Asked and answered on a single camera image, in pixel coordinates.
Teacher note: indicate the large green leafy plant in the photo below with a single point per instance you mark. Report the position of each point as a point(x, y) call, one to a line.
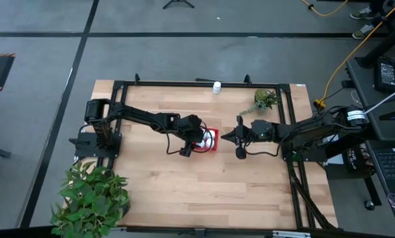
point(91, 201)

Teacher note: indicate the black bag with lettering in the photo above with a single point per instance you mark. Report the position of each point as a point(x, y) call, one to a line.
point(354, 158)

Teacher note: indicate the person's shoe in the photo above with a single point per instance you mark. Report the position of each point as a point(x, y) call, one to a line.
point(364, 31)
point(362, 13)

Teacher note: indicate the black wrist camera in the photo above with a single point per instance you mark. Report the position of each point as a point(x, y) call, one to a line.
point(185, 152)
point(240, 153)

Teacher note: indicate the white label strip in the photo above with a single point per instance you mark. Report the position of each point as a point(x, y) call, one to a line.
point(291, 234)

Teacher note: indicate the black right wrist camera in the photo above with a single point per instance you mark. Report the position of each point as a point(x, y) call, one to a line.
point(240, 153)

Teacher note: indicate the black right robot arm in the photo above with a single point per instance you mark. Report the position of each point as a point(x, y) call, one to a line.
point(309, 130)

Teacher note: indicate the black desk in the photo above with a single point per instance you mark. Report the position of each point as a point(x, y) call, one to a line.
point(366, 86)

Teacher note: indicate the black desk stand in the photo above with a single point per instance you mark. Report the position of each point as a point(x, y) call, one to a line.
point(382, 44)

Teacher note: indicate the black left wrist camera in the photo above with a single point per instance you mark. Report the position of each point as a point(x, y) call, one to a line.
point(185, 152)

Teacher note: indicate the person's leg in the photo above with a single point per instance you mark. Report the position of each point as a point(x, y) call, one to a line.
point(377, 3)

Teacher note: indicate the black power adapter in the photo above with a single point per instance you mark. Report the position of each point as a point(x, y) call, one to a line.
point(386, 74)

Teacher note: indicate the black caster wheel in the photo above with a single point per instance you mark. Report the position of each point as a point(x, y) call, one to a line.
point(369, 205)

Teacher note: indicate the small potted succulent plant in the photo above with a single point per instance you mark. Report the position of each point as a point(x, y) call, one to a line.
point(263, 99)

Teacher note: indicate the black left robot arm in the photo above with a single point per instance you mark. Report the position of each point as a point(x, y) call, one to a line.
point(141, 115)

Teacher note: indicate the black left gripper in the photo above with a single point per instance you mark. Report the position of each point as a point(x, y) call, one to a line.
point(192, 127)

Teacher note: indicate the black metal table frame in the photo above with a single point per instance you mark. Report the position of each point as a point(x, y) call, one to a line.
point(184, 83)

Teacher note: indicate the black tripod base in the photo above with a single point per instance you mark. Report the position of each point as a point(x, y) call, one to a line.
point(178, 2)

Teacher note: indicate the red plastic basket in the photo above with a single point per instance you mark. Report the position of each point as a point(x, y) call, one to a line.
point(216, 147)

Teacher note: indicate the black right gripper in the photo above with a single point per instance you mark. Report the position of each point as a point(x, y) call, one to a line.
point(246, 132)

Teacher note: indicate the black laptop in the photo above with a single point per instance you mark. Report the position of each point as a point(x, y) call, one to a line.
point(394, 165)

